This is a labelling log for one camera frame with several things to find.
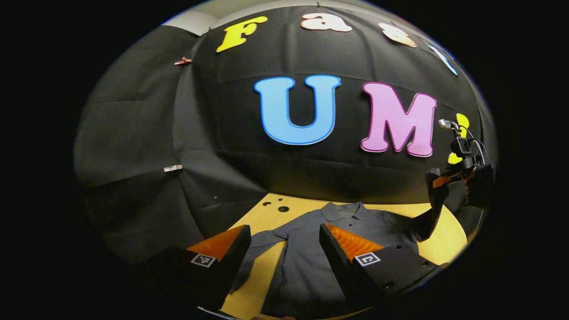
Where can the white cloth clip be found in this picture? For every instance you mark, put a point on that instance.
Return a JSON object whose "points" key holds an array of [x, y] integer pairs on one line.
{"points": [[172, 168]]}

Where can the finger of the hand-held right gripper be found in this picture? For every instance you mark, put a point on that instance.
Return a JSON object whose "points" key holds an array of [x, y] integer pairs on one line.
{"points": [[440, 181]]}

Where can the grey polo shirt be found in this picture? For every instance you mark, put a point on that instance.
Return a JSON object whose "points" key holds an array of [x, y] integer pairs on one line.
{"points": [[320, 249]]}

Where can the red cloth clip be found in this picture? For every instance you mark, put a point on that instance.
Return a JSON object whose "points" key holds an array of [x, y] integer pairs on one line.
{"points": [[182, 61]]}

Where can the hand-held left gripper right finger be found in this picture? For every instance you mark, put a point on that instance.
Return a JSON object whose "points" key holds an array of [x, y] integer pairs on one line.
{"points": [[334, 258]]}

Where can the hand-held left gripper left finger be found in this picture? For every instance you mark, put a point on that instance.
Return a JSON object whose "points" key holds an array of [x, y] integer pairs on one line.
{"points": [[233, 255]]}

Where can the black backdrop cloth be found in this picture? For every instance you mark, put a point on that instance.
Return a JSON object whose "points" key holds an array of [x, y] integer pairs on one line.
{"points": [[266, 133]]}

